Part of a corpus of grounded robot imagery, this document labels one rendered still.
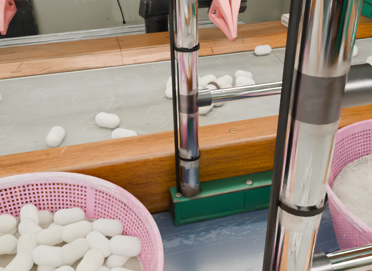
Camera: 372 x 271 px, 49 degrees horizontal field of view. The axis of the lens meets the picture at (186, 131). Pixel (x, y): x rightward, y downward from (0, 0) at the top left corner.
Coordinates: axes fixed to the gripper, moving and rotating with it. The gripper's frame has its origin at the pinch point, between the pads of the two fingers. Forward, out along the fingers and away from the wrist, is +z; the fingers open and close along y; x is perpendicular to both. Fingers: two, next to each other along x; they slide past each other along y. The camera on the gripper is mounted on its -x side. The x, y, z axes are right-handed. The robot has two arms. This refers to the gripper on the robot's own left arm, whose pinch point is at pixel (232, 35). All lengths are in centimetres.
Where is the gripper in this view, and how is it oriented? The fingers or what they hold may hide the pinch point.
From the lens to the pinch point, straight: 72.4
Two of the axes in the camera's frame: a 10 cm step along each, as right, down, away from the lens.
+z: 2.0, 9.3, -3.0
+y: 9.7, -1.5, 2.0
